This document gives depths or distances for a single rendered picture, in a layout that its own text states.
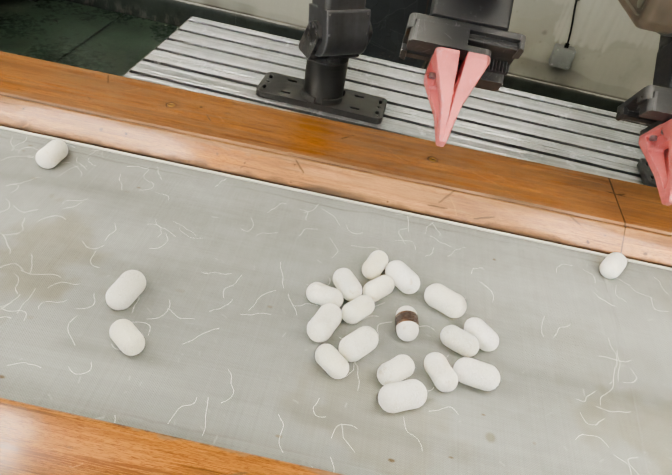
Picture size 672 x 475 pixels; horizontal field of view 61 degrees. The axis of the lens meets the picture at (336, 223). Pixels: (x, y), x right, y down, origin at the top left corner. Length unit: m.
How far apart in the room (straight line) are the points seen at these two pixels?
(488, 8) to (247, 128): 0.28
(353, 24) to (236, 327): 0.49
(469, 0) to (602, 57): 2.11
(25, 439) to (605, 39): 2.44
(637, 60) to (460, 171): 2.06
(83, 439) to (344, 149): 0.39
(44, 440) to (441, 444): 0.26
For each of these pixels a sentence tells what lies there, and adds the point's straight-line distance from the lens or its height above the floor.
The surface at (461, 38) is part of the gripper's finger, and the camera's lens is 0.51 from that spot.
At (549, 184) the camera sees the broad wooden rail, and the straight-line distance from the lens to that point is 0.67.
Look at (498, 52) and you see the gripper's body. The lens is 0.55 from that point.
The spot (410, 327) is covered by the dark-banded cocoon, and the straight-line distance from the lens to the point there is 0.47.
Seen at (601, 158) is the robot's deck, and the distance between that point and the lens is 0.98.
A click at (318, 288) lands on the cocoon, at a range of 0.48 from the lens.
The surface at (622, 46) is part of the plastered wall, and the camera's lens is 2.62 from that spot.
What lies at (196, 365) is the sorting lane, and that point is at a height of 0.74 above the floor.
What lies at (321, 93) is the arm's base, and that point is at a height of 0.70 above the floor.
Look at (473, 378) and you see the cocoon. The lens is 0.46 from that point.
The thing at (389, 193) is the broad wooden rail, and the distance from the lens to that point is 0.60.
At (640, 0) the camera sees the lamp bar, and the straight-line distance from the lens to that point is 0.25.
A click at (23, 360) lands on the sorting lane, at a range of 0.47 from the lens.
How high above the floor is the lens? 1.11
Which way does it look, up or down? 41 degrees down
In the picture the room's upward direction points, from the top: 11 degrees clockwise
